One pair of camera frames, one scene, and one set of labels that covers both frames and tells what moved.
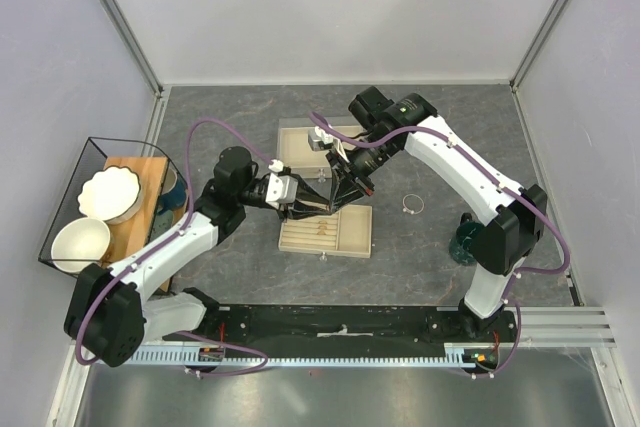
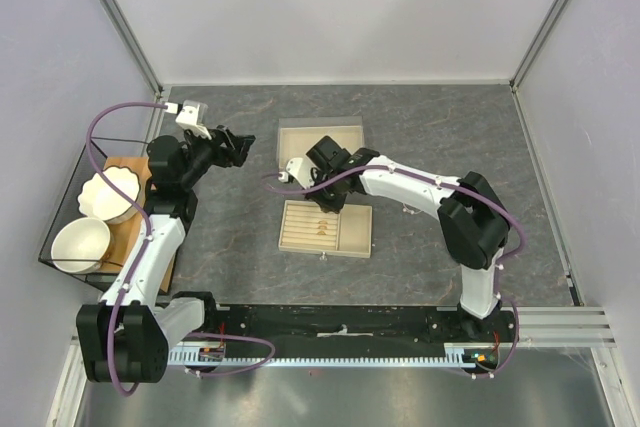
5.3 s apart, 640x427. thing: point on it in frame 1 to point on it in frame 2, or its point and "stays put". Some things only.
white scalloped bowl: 112,194 stays put
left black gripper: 300,210 to 237,146
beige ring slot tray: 348,232 stays put
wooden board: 134,233 stays put
